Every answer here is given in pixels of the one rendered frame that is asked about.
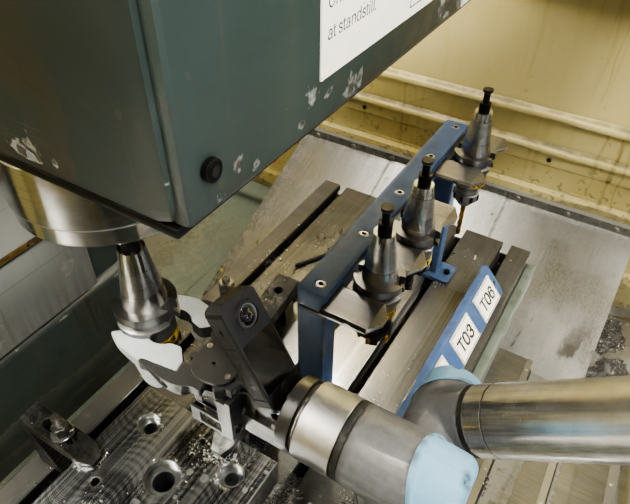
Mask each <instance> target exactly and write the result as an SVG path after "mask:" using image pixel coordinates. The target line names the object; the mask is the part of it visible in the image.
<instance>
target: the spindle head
mask: <svg viewBox="0 0 630 504"><path fill-rule="evenodd" d="M469 1H471V0H469ZM469 1H468V2H469ZM460 2H461V0H432V1H431V2H430V3H428V4H427V5H426V6H424V7H423V8H421V9H420V10H419V11H417V12H416V13H415V14H413V15H412V16H411V17H409V18H408V19H406V20H405V21H404V22H402V23H401V24H400V25H398V26H397V27H395V28H394V29H393V30H391V31H390V32H389V33H387V34H386V35H385V36H383V37H382V38H380V39H379V40H378V41H376V42H375V43H374V44H372V45H371V46H370V47H368V48H367V49H365V50H364V51H363V52H361V53H360V54H359V55H357V56H356V57H355V58H353V59H352V60H350V61H349V62H348V63H346V64H345V65H344V66H342V67H341V68H340V69H338V70H337V71H335V72H334V73H333V74H331V75H330V76H329V77H327V78H326V79H324V80H323V81H322V82H321V81H320V4H321V0H0V160H1V161H3V162H6V163H8V164H10V165H12V166H14V167H17V168H19V169H21V170H23V171H26V172H28V173H30V174H32V175H35V176H37V177H39V178H41V179H43V180H46V181H48V182H50V183H52V184H55V185H57V186H59V187H61V188H64V189H66V190H68V191H70V192H72V193H75V194H77V195H79V196H81V197H84V198H86V199H88V200H90V201H93V202H95V203H97V204H99V205H101V206H104V207H106V208H108V209H110V210H113V211H115V212H117V213H119V214H122V215H124V216H126V217H128V218H130V219H133V220H135V221H137V222H139V223H142V224H144V225H146V226H148V227H151V228H153V229H155V230H157V231H159V232H162V233H164V234H166V235H168V236H171V237H173V238H175V239H180V238H182V237H183V236H184V235H185V234H186V233H188V232H189V231H190V230H191V229H193V228H194V227H195V226H196V225H197V224H199V223H200V222H201V221H202V220H204V219H205V218H206V217H207V216H208V215H210V214H211V213H212V212H213V211H215V210H216V209H217V208H218V207H219V206H221V205H222V204H223V203H224V202H226V201H227V200H228V199H229V198H230V197H232V196H233V195H234V194H235V193H236V192H238V191H239V190H240V189H241V188H243V187H244V186H245V185H246V184H247V183H249V182H250V181H251V180H252V179H254V178H255V177H256V176H257V175H258V174H260V173H261V172H262V171H263V170H265V169H266V168H267V167H268V166H269V165H271V164H272V163H273V162H274V161H276V160H277V159H278V158H279V157H280V156H282V155H283V154H284V153H285V152H287V151H288V150H289V149H290V148H291V147H293V146H294V145H295V144H296V143H297V142H299V141H300V140H301V139H302V138H304V137H305V136H306V135H307V134H308V133H310V132H311V131H312V130H313V129H315V128H316V127H317V126H318V125H319V124H321V123H322V122H323V121H324V120H326V119H327V118H328V117H329V116H330V115H332V114H333V113H334V112H335V111H337V110H338V109H339V108H340V107H341V106H343V105H344V104H345V103H346V102H348V101H349V100H350V99H351V98H352V97H354V96H355V95H356V94H357V93H358V92H360V91H361V90H362V89H363V88H365V87H366V86H367V85H368V84H369V83H371V82H372V81H373V80H374V79H376V78H377V77H378V76H379V75H380V74H382V73H383V72H384V71H385V70H387V69H388V68H389V67H390V66H391V65H393V64H394V63H395V62H396V61H398V60H399V59H400V58H401V57H402V56H404V55H405V54H406V53H407V52H409V51H410V50H411V49H412V48H413V47H415V46H416V45H417V44H418V43H419V42H421V41H422V40H423V39H424V38H426V37H427V36H428V35H429V34H430V33H432V32H433V31H434V30H435V29H437V28H438V27H439V26H440V25H441V24H443V23H444V22H445V21H446V20H448V19H449V18H450V17H451V16H452V15H454V14H455V13H456V12H457V11H459V10H460V9H461V8H462V7H463V6H465V5H466V4H467V3H468V2H467V3H466V4H464V5H463V6H462V7H460Z"/></svg>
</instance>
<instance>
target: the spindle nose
mask: <svg viewBox="0 0 630 504"><path fill-rule="evenodd" d="M0 188H1V190H2V193H3V195H4V197H5V200H6V202H7V204H8V206H9V207H10V208H11V209H12V210H13V212H14V214H15V216H16V218H17V220H18V222H19V223H20V224H21V225H22V226H23V228H25V229H26V230H27V231H28V232H30V233H31V234H33V235H34V236H36V237H38V238H41V239H43V240H46V241H49V242H52V243H56V244H61V245H66V246H74V247H90V248H91V247H108V246H116V245H121V244H126V243H131V242H135V241H138V240H141V239H144V238H147V237H150V236H152V235H155V234H157V233H159V231H157V230H155V229H153V228H151V227H148V226H146V225H144V224H142V223H139V222H137V221H135V220H133V219H130V218H128V217H126V216H124V215H122V214H119V213H117V212H115V211H113V210H110V209H108V208H106V207H104V206H101V205H99V204H97V203H95V202H93V201H90V200H88V199H86V198H84V197H81V196H79V195H77V194H75V193H72V192H70V191H68V190H66V189H64V188H61V187H59V186H57V185H55V184H52V183H50V182H48V181H46V180H43V179H41V178H39V177H37V176H35V175H32V174H30V173H28V172H26V171H23V170H21V169H19V168H17V167H14V166H12V165H10V164H8V163H6V162H3V161H1V160H0Z"/></svg>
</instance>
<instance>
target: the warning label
mask: <svg viewBox="0 0 630 504"><path fill-rule="evenodd" d="M431 1H432V0H321V4H320V81H321V82H322V81H323V80H324V79H326V78H327V77H329V76H330V75H331V74H333V73H334V72H335V71H337V70H338V69H340V68H341V67H342V66H344V65H345V64H346V63H348V62H349V61H350V60H352V59H353V58H355V57H356V56H357V55H359V54H360V53H361V52H363V51H364V50H365V49H367V48H368V47H370V46H371V45H372V44H374V43H375V42H376V41H378V40H379V39H380V38H382V37H383V36H385V35H386V34H387V33H389V32H390V31H391V30H393V29H394V28H395V27H397V26H398V25H400V24H401V23H402V22H404V21H405V20H406V19H408V18H409V17H411V16H412V15H413V14H415V13H416V12H417V11H419V10H420V9H421V8H423V7H424V6H426V5H427V4H428V3H430V2H431Z"/></svg>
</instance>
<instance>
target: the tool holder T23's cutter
mask: <svg viewBox="0 0 630 504"><path fill-rule="evenodd" d="M392 327H393V322H392V318H391V319H390V320H388V321H387V322H386V323H385V325H384V326H383V328H380V329H378V330H376V331H373V332H371V333H369V334H366V335H363V334H360V333H358V332H356V334H357V336H358V337H363V338H365V344H367V345H374V346H377V343H378V341H381V340H384V343H387V341H388V340H389V339H390V337H391V334H392Z"/></svg>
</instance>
